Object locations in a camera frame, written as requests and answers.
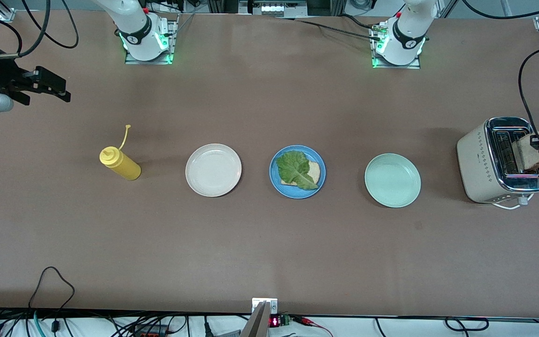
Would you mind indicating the toasted bread slice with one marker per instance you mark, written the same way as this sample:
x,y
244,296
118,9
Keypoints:
x,y
529,158
315,173

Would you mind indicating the yellow mustard squeeze bottle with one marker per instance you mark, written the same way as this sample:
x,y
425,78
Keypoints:
x,y
122,164

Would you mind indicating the green lettuce leaf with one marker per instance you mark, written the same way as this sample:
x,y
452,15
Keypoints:
x,y
293,168

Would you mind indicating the light green round plate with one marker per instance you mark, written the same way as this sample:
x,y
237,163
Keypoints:
x,y
392,180

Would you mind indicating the beige round plate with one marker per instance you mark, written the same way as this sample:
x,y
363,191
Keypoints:
x,y
213,170

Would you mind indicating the blue round plate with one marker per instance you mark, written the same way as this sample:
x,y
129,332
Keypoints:
x,y
297,194

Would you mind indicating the beige chrome toaster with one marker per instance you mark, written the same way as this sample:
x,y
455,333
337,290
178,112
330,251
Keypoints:
x,y
477,164

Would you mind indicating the grey electronics box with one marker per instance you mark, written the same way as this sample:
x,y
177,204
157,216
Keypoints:
x,y
272,8

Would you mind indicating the small red display module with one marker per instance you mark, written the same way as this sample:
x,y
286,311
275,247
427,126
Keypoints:
x,y
275,322

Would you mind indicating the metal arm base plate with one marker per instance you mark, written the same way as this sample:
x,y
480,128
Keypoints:
x,y
396,66
148,62

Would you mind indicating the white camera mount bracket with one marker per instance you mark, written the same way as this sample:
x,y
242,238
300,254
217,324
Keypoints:
x,y
258,303

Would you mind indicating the grey metal camera bar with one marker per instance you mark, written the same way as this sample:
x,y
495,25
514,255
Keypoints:
x,y
258,325

